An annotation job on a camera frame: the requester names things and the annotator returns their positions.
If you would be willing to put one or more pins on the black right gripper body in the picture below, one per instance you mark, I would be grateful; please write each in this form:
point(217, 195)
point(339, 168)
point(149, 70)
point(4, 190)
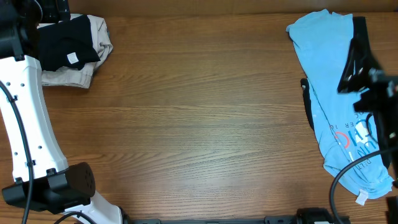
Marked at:
point(383, 91)

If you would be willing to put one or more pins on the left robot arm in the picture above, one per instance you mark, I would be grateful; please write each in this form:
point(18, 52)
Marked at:
point(43, 180)

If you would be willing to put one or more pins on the black garment under pile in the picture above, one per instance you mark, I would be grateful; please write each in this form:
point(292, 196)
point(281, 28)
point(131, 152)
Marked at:
point(360, 33)

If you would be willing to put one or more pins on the black t-shirt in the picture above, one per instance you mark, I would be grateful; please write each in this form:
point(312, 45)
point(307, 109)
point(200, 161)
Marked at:
point(67, 44)

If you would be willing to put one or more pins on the folded beige pants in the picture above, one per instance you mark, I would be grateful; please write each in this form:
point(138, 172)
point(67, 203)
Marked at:
point(65, 76)

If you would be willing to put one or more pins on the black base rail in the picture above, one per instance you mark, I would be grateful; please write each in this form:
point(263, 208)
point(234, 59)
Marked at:
point(303, 216)

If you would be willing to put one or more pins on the light blue printed t-shirt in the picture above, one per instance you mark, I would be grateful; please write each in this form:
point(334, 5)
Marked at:
point(321, 41)

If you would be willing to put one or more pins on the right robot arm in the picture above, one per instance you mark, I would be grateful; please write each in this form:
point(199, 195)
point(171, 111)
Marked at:
point(386, 127)

